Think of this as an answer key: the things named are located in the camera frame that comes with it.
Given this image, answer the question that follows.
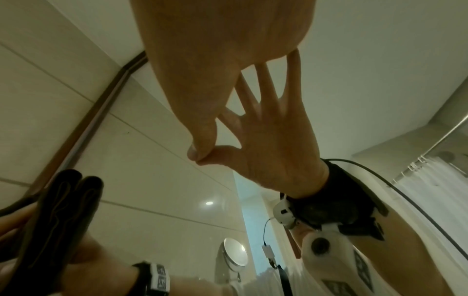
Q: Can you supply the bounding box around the black wristband with markers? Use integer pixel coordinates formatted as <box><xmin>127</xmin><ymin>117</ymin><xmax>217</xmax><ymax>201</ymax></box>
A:
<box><xmin>132</xmin><ymin>261</ymin><xmax>173</xmax><ymax>296</ymax></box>

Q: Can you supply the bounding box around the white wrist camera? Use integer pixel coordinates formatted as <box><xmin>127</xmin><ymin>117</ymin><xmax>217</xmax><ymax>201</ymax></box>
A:
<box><xmin>273</xmin><ymin>193</ymin><xmax>297</xmax><ymax>230</ymax></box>

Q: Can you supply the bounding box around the wall mirror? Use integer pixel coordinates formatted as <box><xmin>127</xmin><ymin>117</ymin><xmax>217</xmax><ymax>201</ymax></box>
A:
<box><xmin>233</xmin><ymin>170</ymin><xmax>298</xmax><ymax>278</ymax></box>

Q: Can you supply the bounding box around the white shower curtain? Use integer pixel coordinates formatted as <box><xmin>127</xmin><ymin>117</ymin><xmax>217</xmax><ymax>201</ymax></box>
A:
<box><xmin>392</xmin><ymin>155</ymin><xmax>468</xmax><ymax>242</ymax></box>

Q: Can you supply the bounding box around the thick black cable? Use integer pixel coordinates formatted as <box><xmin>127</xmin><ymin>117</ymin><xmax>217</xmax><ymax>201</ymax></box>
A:
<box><xmin>325</xmin><ymin>158</ymin><xmax>468</xmax><ymax>250</ymax></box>

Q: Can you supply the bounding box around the white forearm mount with markers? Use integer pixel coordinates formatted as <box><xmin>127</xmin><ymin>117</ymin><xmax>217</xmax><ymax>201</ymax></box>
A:
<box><xmin>302</xmin><ymin>224</ymin><xmax>374</xmax><ymax>296</ymax></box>

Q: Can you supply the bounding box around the person's left hand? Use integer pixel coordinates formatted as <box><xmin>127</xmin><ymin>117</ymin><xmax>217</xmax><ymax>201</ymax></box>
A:
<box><xmin>196</xmin><ymin>48</ymin><xmax>331</xmax><ymax>200</ymax></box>

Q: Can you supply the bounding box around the thin black cable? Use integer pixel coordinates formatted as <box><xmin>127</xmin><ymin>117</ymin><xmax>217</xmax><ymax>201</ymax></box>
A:
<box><xmin>262</xmin><ymin>217</ymin><xmax>275</xmax><ymax>247</ymax></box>

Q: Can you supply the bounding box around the metal shower curtain rod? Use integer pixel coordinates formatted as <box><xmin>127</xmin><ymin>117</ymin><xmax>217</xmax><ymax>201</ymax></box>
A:
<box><xmin>398</xmin><ymin>116</ymin><xmax>468</xmax><ymax>178</ymax></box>

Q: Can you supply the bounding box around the brown wooden frame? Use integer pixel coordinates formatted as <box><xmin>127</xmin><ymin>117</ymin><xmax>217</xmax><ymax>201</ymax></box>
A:
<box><xmin>0</xmin><ymin>50</ymin><xmax>149</xmax><ymax>218</ymax></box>

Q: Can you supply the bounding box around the round makeup mirror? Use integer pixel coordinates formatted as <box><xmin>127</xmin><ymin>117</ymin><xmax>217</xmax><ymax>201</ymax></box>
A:
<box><xmin>218</xmin><ymin>237</ymin><xmax>250</xmax><ymax>284</ymax></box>

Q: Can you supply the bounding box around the another person's forearm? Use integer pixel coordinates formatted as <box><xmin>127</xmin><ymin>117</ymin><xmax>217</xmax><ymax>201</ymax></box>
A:
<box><xmin>166</xmin><ymin>274</ymin><xmax>239</xmax><ymax>296</ymax></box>

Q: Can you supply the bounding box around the black wrist strap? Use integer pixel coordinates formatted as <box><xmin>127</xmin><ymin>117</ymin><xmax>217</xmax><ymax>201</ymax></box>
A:
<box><xmin>281</xmin><ymin>158</ymin><xmax>389</xmax><ymax>241</ymax></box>

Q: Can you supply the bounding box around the person's left forearm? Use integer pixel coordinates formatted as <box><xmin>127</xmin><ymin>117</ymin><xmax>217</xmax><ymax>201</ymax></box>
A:
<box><xmin>291</xmin><ymin>215</ymin><xmax>462</xmax><ymax>296</ymax></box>

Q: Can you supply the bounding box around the person's right hand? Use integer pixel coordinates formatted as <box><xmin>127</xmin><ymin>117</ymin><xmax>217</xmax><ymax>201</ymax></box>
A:
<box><xmin>131</xmin><ymin>0</ymin><xmax>316</xmax><ymax>161</ymax></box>

